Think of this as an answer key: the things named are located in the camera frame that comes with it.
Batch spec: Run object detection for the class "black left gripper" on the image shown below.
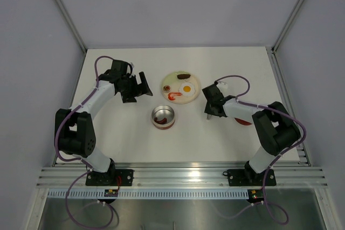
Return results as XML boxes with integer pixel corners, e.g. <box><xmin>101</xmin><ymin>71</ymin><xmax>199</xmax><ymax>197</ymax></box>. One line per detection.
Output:
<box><xmin>119</xmin><ymin>72</ymin><xmax>152</xmax><ymax>103</ymax></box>

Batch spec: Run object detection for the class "red lunch box lid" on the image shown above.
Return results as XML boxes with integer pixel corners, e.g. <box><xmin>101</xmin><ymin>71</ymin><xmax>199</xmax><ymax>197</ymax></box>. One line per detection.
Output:
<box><xmin>235</xmin><ymin>118</ymin><xmax>252</xmax><ymax>126</ymax></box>

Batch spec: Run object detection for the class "cream green round plate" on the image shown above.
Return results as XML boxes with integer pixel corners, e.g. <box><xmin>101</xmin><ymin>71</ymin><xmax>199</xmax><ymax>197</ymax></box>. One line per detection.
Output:
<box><xmin>161</xmin><ymin>71</ymin><xmax>201</xmax><ymax>104</ymax></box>

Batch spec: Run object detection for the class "red steel lunch box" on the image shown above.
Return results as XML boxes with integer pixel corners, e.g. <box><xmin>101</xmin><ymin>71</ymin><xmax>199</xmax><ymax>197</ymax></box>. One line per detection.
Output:
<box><xmin>151</xmin><ymin>105</ymin><xmax>176</xmax><ymax>130</ymax></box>

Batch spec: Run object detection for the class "brown toy sea cucumber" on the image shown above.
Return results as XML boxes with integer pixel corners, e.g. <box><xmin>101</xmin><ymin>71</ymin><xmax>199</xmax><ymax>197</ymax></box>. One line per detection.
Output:
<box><xmin>177</xmin><ymin>73</ymin><xmax>191</xmax><ymax>80</ymax></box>

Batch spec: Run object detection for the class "dark red toy octopus tentacle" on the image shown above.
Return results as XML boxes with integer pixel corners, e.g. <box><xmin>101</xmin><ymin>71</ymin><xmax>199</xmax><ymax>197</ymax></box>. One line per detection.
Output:
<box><xmin>154</xmin><ymin>117</ymin><xmax>167</xmax><ymax>125</ymax></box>

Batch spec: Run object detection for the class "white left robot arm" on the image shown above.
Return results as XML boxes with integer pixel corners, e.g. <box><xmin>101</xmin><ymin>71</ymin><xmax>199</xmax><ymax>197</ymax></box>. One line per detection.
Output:
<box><xmin>54</xmin><ymin>59</ymin><xmax>153</xmax><ymax>186</ymax></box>

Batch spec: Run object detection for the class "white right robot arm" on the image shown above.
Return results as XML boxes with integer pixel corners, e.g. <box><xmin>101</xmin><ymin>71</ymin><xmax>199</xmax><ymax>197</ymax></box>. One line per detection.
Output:
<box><xmin>202</xmin><ymin>82</ymin><xmax>301</xmax><ymax>186</ymax></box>

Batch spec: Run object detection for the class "toy noodle bowl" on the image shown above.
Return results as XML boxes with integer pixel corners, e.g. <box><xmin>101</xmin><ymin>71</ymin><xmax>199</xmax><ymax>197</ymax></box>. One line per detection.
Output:
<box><xmin>162</xmin><ymin>85</ymin><xmax>170</xmax><ymax>92</ymax></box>

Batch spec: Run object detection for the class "orange toy shrimp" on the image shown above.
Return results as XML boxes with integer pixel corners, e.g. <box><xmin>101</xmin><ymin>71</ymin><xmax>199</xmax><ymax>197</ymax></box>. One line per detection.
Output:
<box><xmin>168</xmin><ymin>92</ymin><xmax>183</xmax><ymax>101</ymax></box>

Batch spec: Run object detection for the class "toy fried egg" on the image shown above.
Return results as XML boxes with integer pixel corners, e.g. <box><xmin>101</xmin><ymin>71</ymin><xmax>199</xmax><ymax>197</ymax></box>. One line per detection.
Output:
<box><xmin>178</xmin><ymin>82</ymin><xmax>196</xmax><ymax>97</ymax></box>

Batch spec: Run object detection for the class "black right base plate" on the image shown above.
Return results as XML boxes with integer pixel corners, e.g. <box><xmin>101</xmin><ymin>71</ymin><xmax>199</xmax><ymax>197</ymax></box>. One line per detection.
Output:
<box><xmin>222</xmin><ymin>169</ymin><xmax>277</xmax><ymax>187</ymax></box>

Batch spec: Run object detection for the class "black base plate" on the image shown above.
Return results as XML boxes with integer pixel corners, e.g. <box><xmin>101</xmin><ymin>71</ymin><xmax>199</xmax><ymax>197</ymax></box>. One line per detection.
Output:
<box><xmin>222</xmin><ymin>169</ymin><xmax>277</xmax><ymax>187</ymax></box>
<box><xmin>85</xmin><ymin>169</ymin><xmax>134</xmax><ymax>186</ymax></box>

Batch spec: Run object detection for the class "right side aluminium rail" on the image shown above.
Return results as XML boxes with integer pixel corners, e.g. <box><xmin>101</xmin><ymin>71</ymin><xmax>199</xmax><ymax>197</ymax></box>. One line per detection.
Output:
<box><xmin>266</xmin><ymin>47</ymin><xmax>311</xmax><ymax>166</ymax></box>

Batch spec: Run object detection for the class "aluminium rail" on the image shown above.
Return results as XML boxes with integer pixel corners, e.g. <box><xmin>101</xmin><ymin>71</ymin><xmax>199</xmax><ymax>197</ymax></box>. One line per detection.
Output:
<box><xmin>36</xmin><ymin>162</ymin><xmax>328</xmax><ymax>189</ymax></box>
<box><xmin>266</xmin><ymin>47</ymin><xmax>311</xmax><ymax>166</ymax></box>

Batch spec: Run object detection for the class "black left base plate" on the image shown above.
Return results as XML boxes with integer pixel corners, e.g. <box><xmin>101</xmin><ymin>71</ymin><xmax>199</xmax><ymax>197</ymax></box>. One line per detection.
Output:
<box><xmin>85</xmin><ymin>169</ymin><xmax>134</xmax><ymax>186</ymax></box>

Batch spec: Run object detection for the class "left aluminium frame post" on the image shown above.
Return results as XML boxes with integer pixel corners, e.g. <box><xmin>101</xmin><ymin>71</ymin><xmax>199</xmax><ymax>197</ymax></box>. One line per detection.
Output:
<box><xmin>53</xmin><ymin>0</ymin><xmax>87</xmax><ymax>55</ymax></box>

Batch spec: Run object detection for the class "aluminium frame post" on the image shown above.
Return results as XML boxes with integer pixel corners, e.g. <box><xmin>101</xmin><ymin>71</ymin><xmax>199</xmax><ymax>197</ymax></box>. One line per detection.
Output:
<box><xmin>271</xmin><ymin>0</ymin><xmax>306</xmax><ymax>54</ymax></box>
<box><xmin>53</xmin><ymin>0</ymin><xmax>87</xmax><ymax>55</ymax></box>

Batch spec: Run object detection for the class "aluminium front rail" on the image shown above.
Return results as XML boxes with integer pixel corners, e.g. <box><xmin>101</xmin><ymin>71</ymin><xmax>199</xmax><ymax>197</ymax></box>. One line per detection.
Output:
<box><xmin>36</xmin><ymin>162</ymin><xmax>328</xmax><ymax>189</ymax></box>

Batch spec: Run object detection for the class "white slotted cable duct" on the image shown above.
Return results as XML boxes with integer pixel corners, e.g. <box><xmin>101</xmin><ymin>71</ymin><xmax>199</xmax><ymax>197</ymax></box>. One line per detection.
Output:
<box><xmin>47</xmin><ymin>189</ymin><xmax>249</xmax><ymax>200</ymax></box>

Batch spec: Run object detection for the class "right aluminium frame post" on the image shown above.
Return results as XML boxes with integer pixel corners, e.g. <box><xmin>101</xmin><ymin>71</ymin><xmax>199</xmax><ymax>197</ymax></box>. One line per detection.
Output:
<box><xmin>271</xmin><ymin>0</ymin><xmax>306</xmax><ymax>54</ymax></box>

